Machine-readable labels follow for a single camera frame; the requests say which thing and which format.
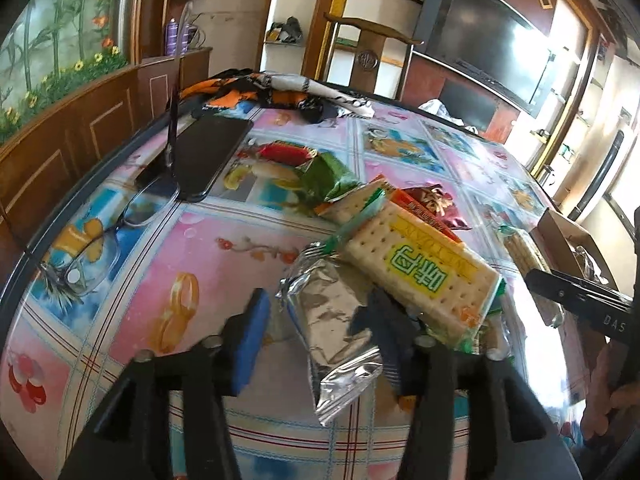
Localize dark bag on shelf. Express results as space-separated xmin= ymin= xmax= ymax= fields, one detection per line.
xmin=270 ymin=16 xmax=304 ymax=45

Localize silver foil snack packet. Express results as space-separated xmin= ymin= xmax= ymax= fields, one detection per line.
xmin=276 ymin=252 xmax=383 ymax=428

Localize brown cardboard box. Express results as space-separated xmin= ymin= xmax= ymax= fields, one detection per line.
xmin=530 ymin=208 xmax=626 ymax=291

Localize green snack packet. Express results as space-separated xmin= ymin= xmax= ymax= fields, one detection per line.
xmin=295 ymin=152 xmax=361 ymax=206

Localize clear cracker packet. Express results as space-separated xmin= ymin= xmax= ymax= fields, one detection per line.
xmin=497 ymin=227 xmax=566 ymax=328

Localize orange snack packet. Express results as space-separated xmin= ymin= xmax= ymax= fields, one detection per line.
xmin=390 ymin=189 xmax=461 ymax=243

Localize large soda cracker packet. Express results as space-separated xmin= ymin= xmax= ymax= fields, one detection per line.
xmin=302 ymin=195 xmax=503 ymax=353

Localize white plastic bag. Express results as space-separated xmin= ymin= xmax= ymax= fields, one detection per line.
xmin=417 ymin=99 xmax=463 ymax=123

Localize floral wall mural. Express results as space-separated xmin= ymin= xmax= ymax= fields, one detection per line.
xmin=0 ymin=0 xmax=133 ymax=146

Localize black frame eyeglasses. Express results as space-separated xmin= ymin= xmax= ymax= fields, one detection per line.
xmin=40 ymin=55 xmax=183 ymax=296

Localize wooden chair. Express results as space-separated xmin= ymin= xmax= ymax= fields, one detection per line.
xmin=322 ymin=12 xmax=423 ymax=98

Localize patterned orange black scarf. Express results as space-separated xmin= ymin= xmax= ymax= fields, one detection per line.
xmin=179 ymin=69 xmax=373 ymax=123

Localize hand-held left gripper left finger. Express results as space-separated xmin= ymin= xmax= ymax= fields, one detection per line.
xmin=57 ymin=287 xmax=273 ymax=480

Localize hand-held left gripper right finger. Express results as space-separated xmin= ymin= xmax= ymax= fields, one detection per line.
xmin=350 ymin=290 xmax=583 ymax=480

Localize black smartphone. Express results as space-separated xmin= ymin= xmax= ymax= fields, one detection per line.
xmin=134 ymin=114 xmax=255 ymax=203

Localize person's right hand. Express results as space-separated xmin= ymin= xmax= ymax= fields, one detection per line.
xmin=580 ymin=345 xmax=640 ymax=441

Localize dark red snack packet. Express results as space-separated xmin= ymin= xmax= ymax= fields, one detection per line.
xmin=402 ymin=185 xmax=473 ymax=233

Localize small soda cracker packet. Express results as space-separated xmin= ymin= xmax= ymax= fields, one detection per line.
xmin=317 ymin=175 xmax=396 ymax=226

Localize black flat television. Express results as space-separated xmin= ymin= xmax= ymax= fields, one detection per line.
xmin=412 ymin=0 xmax=556 ymax=118

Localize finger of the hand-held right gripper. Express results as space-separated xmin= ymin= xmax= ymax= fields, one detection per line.
xmin=525 ymin=267 xmax=588 ymax=313

